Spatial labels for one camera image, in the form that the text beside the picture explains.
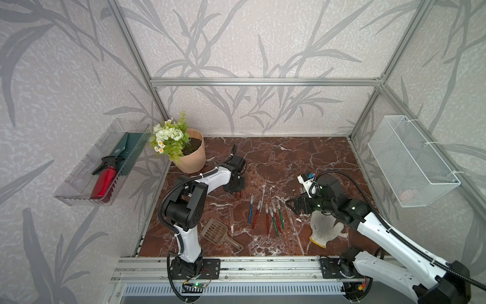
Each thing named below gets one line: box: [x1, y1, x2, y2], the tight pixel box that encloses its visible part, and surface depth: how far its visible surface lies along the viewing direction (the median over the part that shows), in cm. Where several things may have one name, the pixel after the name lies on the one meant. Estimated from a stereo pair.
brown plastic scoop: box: [199, 217, 245, 251], surface depth 84 cm
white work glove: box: [309, 210, 345, 249], surface depth 84 cm
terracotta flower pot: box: [173, 127, 207, 175], surface depth 97 cm
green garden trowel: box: [111, 132, 151, 176], surface depth 73 cm
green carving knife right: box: [277, 200, 285, 230], surface depth 91 cm
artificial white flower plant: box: [149, 110, 190, 165], surface depth 82 cm
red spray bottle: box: [89, 155, 125, 204], surface depth 60 cm
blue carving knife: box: [248, 194, 255, 225], surface depth 91 cm
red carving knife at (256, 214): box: [251, 200, 262, 230], surface depth 91 cm
